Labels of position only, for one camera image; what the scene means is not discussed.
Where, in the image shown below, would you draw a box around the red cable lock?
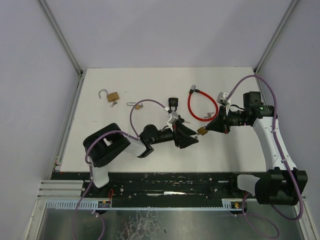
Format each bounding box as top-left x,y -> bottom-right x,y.
187,85 -> 219,123

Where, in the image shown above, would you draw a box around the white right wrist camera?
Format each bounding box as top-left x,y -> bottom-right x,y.
216,92 -> 231,114

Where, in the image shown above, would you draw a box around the black Kaijing padlock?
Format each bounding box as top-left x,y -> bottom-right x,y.
168,97 -> 179,112

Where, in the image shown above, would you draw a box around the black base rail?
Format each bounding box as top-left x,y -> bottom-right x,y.
49,171 -> 258,201

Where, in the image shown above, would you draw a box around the black-headed key bunch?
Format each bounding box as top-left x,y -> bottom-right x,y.
178,115 -> 190,124

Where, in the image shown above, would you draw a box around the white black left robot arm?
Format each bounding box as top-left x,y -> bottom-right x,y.
83,120 -> 199,188

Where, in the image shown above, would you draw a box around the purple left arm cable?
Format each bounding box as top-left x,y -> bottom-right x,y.
72,99 -> 171,240

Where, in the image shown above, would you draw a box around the silver cable lock keys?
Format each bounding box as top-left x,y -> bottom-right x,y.
204,112 -> 215,119

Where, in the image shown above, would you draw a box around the white slotted cable duct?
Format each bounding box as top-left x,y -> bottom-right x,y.
46,196 -> 242,211

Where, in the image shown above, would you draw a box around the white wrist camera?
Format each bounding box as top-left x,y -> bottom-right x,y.
216,92 -> 231,114
167,111 -> 179,128

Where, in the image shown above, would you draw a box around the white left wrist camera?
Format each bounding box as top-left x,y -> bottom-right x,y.
167,111 -> 179,128

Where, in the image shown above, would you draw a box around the large brass padlock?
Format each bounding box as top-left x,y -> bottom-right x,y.
98,89 -> 120,103

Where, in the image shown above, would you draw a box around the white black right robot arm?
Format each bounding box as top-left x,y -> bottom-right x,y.
193,91 -> 308,206

